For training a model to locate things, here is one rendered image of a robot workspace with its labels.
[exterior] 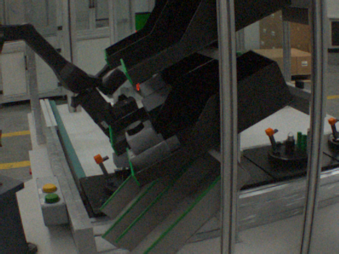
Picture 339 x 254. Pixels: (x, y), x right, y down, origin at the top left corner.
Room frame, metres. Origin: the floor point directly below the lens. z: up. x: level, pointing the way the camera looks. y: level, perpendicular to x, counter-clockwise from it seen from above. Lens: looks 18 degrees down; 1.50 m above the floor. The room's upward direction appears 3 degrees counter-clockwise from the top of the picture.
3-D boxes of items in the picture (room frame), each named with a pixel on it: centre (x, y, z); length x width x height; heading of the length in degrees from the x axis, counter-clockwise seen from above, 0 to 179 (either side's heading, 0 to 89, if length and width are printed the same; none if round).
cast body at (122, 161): (1.17, 0.11, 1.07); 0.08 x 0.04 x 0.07; 109
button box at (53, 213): (1.18, 0.35, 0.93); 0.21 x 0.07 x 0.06; 19
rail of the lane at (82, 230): (1.38, 0.36, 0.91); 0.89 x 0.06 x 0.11; 19
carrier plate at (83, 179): (1.16, 0.12, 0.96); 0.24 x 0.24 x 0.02; 19
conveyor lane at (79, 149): (1.46, 0.20, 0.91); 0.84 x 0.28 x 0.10; 19
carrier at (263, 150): (1.32, -0.35, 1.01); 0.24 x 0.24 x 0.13; 19
